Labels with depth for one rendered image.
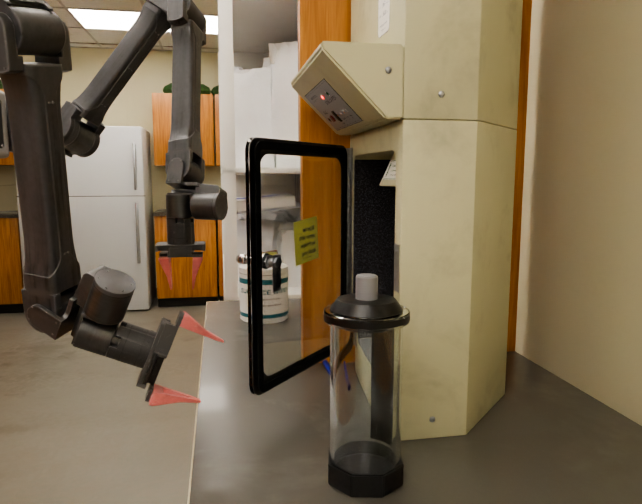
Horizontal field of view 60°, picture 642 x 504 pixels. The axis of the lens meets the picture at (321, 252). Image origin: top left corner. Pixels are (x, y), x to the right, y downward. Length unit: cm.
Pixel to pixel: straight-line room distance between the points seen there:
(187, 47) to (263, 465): 90
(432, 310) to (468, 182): 19
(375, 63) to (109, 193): 504
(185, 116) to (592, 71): 81
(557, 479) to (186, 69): 104
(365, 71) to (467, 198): 23
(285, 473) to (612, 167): 76
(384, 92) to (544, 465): 56
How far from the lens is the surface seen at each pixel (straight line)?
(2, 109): 151
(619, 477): 88
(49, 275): 87
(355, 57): 79
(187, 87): 129
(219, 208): 117
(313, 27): 118
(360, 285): 69
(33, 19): 82
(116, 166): 572
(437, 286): 83
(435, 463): 84
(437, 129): 82
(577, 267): 120
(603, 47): 118
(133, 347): 87
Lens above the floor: 133
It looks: 8 degrees down
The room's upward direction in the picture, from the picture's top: straight up
